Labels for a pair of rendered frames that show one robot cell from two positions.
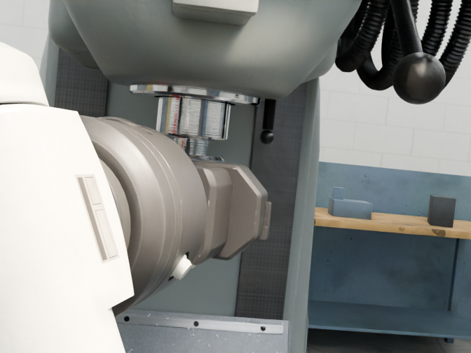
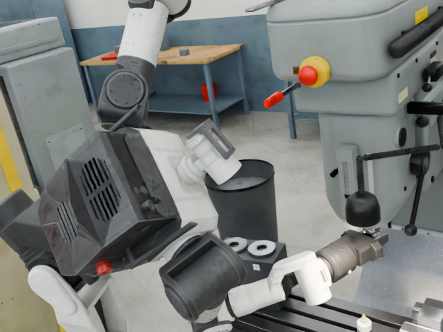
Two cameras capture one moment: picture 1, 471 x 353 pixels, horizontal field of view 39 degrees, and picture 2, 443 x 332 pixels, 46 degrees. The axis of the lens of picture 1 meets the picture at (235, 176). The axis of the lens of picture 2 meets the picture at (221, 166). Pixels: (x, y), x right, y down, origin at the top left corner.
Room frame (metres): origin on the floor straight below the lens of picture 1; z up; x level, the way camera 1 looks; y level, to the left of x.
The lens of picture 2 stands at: (-0.65, -0.58, 2.02)
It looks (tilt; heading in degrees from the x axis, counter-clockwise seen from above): 23 degrees down; 46
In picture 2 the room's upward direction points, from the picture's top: 10 degrees counter-clockwise
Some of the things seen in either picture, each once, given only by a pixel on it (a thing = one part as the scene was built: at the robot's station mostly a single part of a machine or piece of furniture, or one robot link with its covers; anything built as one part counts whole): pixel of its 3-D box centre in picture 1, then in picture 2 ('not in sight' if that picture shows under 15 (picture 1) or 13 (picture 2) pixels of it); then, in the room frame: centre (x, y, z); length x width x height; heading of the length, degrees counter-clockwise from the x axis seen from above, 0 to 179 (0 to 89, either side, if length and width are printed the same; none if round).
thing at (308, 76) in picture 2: not in sight; (309, 74); (0.19, 0.00, 1.76); 0.04 x 0.03 x 0.04; 96
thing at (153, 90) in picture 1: (195, 94); not in sight; (0.44, 0.03, 1.31); 0.09 x 0.09 x 0.01
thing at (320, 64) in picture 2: not in sight; (314, 71); (0.21, 0.01, 1.76); 0.06 x 0.02 x 0.06; 96
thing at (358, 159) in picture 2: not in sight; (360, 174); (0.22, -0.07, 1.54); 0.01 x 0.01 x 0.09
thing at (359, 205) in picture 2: not in sight; (362, 205); (0.22, -0.07, 1.47); 0.07 x 0.07 x 0.06
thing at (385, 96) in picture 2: not in sight; (368, 72); (0.48, 0.04, 1.68); 0.34 x 0.24 x 0.10; 6
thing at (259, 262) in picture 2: not in sight; (252, 271); (0.41, 0.47, 1.00); 0.22 x 0.12 x 0.20; 106
